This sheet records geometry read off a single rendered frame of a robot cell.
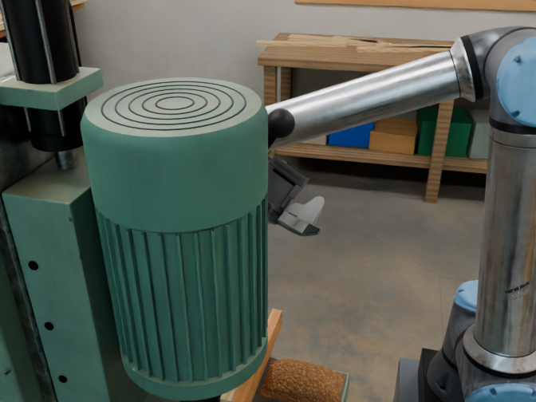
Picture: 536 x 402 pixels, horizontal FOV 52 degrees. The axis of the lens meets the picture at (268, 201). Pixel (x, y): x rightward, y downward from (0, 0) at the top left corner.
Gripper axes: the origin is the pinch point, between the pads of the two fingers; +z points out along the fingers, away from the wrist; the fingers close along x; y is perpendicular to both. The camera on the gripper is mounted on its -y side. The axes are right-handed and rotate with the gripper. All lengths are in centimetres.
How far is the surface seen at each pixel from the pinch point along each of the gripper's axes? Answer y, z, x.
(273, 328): -14.9, -38.8, 17.6
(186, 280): -12.5, 15.4, -2.8
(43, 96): -6.4, 15.9, -23.5
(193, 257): -10.3, 16.8, -3.6
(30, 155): -11.9, 8.1, -23.7
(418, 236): 61, -227, 93
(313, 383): -17.8, -27.6, 26.8
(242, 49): 111, -306, -58
